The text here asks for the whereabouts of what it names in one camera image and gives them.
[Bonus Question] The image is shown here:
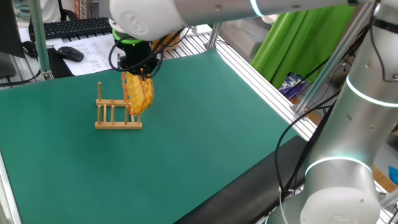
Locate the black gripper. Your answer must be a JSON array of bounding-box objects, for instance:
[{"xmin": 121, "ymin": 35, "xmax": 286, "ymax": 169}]
[{"xmin": 118, "ymin": 41, "xmax": 162, "ymax": 78}]

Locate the orange yellow woven basket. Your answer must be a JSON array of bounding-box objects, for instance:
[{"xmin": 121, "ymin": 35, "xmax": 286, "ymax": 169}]
[{"xmin": 121, "ymin": 70, "xmax": 155, "ymax": 116}]

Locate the wooden dish rack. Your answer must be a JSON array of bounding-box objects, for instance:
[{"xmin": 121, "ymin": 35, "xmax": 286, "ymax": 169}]
[{"xmin": 95, "ymin": 82, "xmax": 143, "ymax": 130}]

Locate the taped cardboard box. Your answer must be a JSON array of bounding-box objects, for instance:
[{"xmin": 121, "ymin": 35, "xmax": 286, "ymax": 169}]
[{"xmin": 152, "ymin": 32, "xmax": 181, "ymax": 52}]

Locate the printed white paper sheet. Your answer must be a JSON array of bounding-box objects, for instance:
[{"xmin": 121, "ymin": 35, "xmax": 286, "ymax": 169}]
[{"xmin": 52, "ymin": 34, "xmax": 125, "ymax": 77}]

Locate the black computer mouse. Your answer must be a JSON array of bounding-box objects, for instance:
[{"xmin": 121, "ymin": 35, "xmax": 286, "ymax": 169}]
[{"xmin": 56, "ymin": 46, "xmax": 85, "ymax": 63}]

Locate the black computer keyboard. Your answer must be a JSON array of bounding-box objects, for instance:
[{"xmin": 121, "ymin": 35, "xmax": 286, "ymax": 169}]
[{"xmin": 28, "ymin": 16, "xmax": 113, "ymax": 40}]

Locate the black mouse pad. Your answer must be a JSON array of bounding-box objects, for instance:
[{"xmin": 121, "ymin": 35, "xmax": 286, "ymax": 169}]
[{"xmin": 46, "ymin": 48, "xmax": 75, "ymax": 78}]

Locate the red white patterned board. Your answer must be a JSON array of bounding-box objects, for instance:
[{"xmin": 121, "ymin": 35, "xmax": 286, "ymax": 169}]
[{"xmin": 73, "ymin": 0, "xmax": 90, "ymax": 19}]

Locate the green table mat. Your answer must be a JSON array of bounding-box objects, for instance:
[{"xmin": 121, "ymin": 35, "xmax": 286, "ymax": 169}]
[{"xmin": 0, "ymin": 48, "xmax": 299, "ymax": 224}]

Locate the black office chair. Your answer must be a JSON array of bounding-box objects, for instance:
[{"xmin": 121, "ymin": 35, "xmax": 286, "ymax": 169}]
[{"xmin": 58, "ymin": 0, "xmax": 80, "ymax": 22}]

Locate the person in white shirt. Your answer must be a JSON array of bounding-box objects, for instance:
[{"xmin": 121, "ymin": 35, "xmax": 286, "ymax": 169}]
[{"xmin": 12, "ymin": 0, "xmax": 62, "ymax": 27}]

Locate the black rounded desk object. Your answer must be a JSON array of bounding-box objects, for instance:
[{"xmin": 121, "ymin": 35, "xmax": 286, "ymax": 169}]
[{"xmin": 21, "ymin": 40, "xmax": 39, "ymax": 58}]

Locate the black computer monitor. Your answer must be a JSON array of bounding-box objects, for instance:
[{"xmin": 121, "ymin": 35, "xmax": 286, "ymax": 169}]
[{"xmin": 0, "ymin": 0, "xmax": 25, "ymax": 78}]

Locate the blue white patterned bag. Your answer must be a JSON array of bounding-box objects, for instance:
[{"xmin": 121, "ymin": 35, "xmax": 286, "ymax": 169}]
[{"xmin": 279, "ymin": 73, "xmax": 307, "ymax": 99}]

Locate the bright green cloth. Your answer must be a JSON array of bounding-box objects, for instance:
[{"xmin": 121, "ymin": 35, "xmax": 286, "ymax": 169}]
[{"xmin": 251, "ymin": 4, "xmax": 357, "ymax": 90}]

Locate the blue plastic object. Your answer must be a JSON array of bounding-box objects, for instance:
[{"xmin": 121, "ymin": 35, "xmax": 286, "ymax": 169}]
[{"xmin": 388, "ymin": 166, "xmax": 398, "ymax": 185}]

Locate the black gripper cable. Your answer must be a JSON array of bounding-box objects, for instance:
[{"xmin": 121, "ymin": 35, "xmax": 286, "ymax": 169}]
[{"xmin": 108, "ymin": 27, "xmax": 187, "ymax": 78}]

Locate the aluminium frame post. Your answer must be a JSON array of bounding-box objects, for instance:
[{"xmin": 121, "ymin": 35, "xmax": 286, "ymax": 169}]
[
  {"xmin": 292, "ymin": 2, "xmax": 374, "ymax": 121},
  {"xmin": 205, "ymin": 23, "xmax": 223, "ymax": 50},
  {"xmin": 27, "ymin": 0, "xmax": 53, "ymax": 81}
]

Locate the black monitor cable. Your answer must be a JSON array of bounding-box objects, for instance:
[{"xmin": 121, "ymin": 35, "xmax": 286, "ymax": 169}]
[{"xmin": 0, "ymin": 68, "xmax": 43, "ymax": 88}]

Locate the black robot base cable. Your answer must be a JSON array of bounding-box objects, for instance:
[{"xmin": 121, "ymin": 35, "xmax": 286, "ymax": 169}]
[{"xmin": 275, "ymin": 99, "xmax": 340, "ymax": 200}]

